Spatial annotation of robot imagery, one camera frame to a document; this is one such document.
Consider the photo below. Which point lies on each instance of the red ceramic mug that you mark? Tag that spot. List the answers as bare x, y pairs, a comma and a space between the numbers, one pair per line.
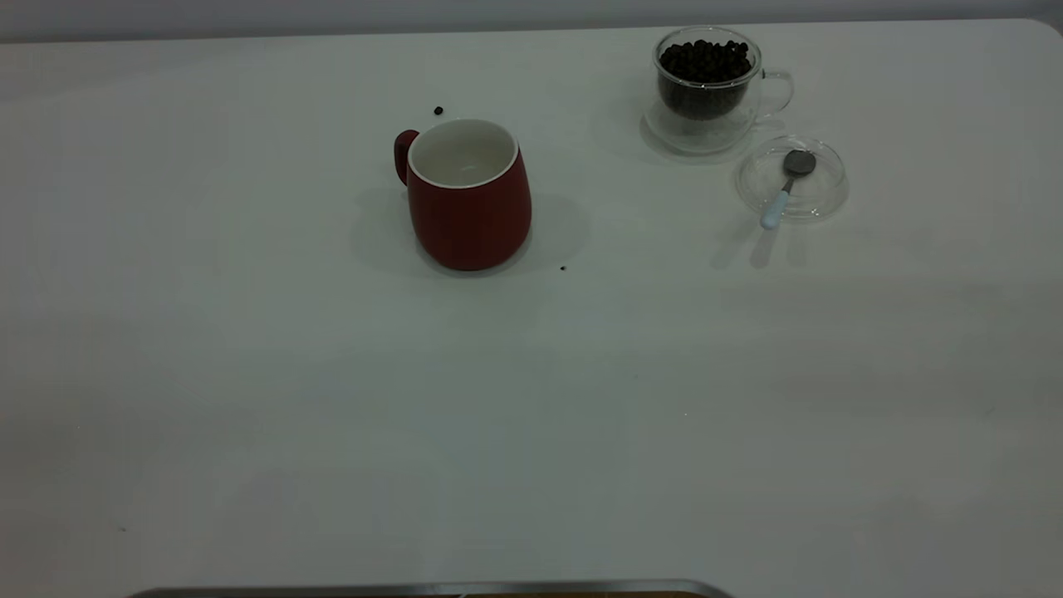
469, 224

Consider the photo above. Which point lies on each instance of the clear glass cup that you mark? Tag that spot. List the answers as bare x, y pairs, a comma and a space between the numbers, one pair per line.
702, 133

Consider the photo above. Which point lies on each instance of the coffee beans pile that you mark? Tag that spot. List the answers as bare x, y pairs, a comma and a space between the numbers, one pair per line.
702, 71

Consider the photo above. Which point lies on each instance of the clear glass saucer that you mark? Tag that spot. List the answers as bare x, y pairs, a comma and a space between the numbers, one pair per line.
818, 195

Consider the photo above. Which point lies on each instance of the silver metal bar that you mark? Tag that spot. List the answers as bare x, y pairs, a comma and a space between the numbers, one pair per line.
415, 590

